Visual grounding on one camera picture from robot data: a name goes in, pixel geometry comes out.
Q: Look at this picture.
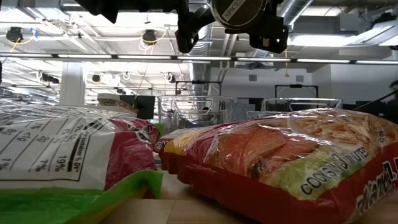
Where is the clear plastic container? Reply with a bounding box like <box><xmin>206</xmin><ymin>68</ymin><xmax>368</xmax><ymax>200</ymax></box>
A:
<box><xmin>260</xmin><ymin>98</ymin><xmax>344</xmax><ymax>118</ymax></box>
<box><xmin>157</xmin><ymin>95</ymin><xmax>235</xmax><ymax>133</ymax></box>

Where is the red yellow ramen packet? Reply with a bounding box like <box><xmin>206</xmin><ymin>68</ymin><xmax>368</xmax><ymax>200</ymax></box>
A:
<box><xmin>160</xmin><ymin>108</ymin><xmax>398</xmax><ymax>224</ymax></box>

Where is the green pink ramen packet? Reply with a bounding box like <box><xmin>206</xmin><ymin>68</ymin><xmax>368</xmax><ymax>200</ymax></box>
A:
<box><xmin>0</xmin><ymin>103</ymin><xmax>165</xmax><ymax>224</ymax></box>

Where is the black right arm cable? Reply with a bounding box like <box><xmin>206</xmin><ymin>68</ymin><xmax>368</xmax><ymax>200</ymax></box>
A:
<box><xmin>353</xmin><ymin>89</ymin><xmax>398</xmax><ymax>112</ymax></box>

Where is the wide silver ventilation duct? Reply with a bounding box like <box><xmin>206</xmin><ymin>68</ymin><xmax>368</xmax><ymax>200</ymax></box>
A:
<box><xmin>178</xmin><ymin>24</ymin><xmax>213</xmax><ymax>98</ymax></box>

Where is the black background rig frame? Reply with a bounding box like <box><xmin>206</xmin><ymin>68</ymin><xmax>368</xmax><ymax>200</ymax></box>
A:
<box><xmin>274</xmin><ymin>83</ymin><xmax>319</xmax><ymax>99</ymax></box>

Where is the black monitor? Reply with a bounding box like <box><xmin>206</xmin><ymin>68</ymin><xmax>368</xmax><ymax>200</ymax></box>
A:
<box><xmin>119</xmin><ymin>95</ymin><xmax>156</xmax><ymax>121</ymax></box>
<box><xmin>356</xmin><ymin>100</ymin><xmax>389</xmax><ymax>119</ymax></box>

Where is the white building column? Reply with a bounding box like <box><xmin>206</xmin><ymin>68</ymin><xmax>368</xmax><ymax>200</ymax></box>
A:
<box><xmin>58</xmin><ymin>62</ymin><xmax>86</xmax><ymax>106</ymax></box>

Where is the tan-lidded spice jar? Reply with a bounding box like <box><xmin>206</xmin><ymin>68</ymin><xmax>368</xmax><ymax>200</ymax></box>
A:
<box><xmin>208</xmin><ymin>0</ymin><xmax>269</xmax><ymax>31</ymax></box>

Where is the long ceiling light panel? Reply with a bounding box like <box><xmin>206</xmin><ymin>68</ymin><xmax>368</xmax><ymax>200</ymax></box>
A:
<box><xmin>287</xmin><ymin>33</ymin><xmax>352</xmax><ymax>48</ymax></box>

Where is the person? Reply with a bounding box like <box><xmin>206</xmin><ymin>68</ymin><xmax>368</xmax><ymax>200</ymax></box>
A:
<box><xmin>387</xmin><ymin>80</ymin><xmax>398</xmax><ymax>108</ymax></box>

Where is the brown orange snack packet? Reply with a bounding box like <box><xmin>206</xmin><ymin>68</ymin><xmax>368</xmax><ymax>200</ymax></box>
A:
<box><xmin>118</xmin><ymin>99</ymin><xmax>139</xmax><ymax>118</ymax></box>

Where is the black overhead light bar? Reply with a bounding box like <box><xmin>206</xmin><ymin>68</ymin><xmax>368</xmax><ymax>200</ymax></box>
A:
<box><xmin>0</xmin><ymin>52</ymin><xmax>398</xmax><ymax>66</ymax></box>

